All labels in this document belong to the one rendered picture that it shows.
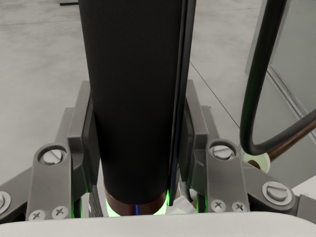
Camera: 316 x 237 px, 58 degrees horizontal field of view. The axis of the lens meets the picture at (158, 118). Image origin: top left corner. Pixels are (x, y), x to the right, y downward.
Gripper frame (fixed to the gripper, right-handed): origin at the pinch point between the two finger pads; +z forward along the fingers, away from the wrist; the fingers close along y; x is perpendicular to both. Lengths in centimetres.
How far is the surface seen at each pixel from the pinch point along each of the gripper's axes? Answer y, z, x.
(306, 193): 34, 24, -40
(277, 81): 70, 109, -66
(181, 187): 11, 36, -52
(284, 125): 70, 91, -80
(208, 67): 88, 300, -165
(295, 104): 70, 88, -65
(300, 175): 70, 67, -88
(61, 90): -81, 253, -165
